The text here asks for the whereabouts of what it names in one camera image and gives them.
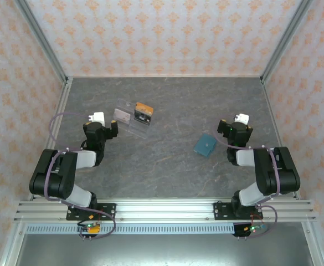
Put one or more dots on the teal leather card holder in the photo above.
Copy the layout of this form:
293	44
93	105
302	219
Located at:
205	146

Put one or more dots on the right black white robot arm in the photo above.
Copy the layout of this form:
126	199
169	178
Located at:
269	171

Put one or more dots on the pale pink card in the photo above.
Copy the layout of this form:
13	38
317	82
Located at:
122	115

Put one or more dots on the black card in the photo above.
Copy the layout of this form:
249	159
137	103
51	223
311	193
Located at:
142	117

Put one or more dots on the orange card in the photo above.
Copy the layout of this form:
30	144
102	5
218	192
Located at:
144	108

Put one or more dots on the grey metal panel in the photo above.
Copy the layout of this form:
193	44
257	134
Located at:
164	249

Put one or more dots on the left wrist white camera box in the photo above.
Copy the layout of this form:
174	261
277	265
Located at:
98	117

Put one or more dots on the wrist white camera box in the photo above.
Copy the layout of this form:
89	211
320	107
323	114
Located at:
98	117
242	118

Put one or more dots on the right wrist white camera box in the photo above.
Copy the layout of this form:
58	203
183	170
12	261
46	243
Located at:
242	118

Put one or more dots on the aluminium table side rail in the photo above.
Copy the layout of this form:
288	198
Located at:
269	110
63	102

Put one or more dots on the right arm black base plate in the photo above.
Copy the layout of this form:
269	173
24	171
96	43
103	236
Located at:
220	210

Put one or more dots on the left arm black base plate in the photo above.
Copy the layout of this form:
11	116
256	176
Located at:
109	210

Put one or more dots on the aluminium frame post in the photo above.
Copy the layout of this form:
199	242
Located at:
286	38
40	38

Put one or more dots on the aluminium mounting rail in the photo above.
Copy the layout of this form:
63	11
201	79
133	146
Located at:
164	210

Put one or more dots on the aluminium frame leg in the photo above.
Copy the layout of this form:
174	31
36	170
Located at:
10	246
315	246

